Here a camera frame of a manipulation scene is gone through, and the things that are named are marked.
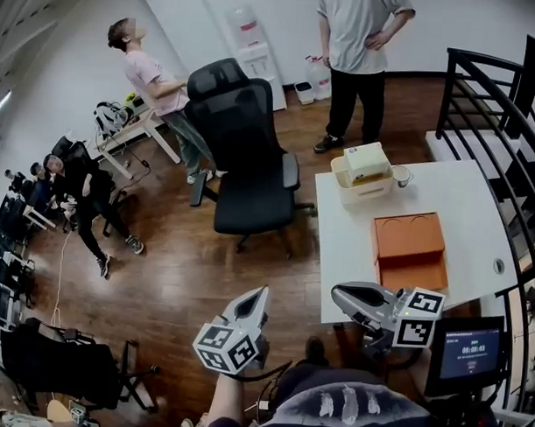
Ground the person's right forearm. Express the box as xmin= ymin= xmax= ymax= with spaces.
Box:
xmin=401 ymin=345 xmax=435 ymax=402

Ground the clear glass cup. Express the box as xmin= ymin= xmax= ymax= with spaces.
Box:
xmin=391 ymin=164 xmax=416 ymax=190

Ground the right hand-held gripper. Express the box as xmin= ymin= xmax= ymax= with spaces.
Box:
xmin=329 ymin=280 xmax=447 ymax=362

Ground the black camera on tripod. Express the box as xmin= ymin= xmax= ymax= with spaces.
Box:
xmin=4 ymin=169 xmax=28 ymax=193

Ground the white water dispenser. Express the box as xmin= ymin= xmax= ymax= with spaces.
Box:
xmin=222 ymin=3 xmax=292 ymax=114

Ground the black monitor screen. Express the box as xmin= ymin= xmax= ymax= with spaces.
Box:
xmin=424 ymin=312 xmax=507 ymax=400

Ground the white desk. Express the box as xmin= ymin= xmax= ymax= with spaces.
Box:
xmin=81 ymin=100 xmax=186 ymax=183

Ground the white floor cable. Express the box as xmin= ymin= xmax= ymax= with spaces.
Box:
xmin=48 ymin=229 xmax=74 ymax=330

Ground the grey backpack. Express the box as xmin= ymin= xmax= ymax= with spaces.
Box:
xmin=92 ymin=100 xmax=132 ymax=139

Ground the person's dark printed shirt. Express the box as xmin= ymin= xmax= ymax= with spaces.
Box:
xmin=207 ymin=362 xmax=508 ymax=427

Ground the orange cardboard box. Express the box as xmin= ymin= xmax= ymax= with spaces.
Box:
xmin=369 ymin=208 xmax=453 ymax=299

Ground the clear water jug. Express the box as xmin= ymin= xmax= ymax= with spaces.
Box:
xmin=302 ymin=54 xmax=334 ymax=102

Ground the black office chair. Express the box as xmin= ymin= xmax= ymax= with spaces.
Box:
xmin=179 ymin=56 xmax=320 ymax=257

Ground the small white bin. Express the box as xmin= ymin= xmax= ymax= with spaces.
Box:
xmin=293 ymin=80 xmax=317 ymax=107

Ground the person's dark shoe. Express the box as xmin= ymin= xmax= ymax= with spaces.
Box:
xmin=302 ymin=335 xmax=331 ymax=368

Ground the person's left forearm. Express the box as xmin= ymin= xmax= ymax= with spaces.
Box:
xmin=201 ymin=371 xmax=246 ymax=427

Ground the cream carton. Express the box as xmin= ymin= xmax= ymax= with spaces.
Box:
xmin=341 ymin=140 xmax=393 ymax=185

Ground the small white side table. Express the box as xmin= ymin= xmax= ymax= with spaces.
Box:
xmin=22 ymin=203 xmax=60 ymax=234

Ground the black swivel chair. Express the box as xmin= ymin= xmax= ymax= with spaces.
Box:
xmin=0 ymin=315 xmax=165 ymax=417

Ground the white plastic storage basket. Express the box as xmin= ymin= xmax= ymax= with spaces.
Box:
xmin=328 ymin=153 xmax=397 ymax=209

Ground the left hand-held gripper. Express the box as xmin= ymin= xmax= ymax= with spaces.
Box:
xmin=191 ymin=283 xmax=273 ymax=378

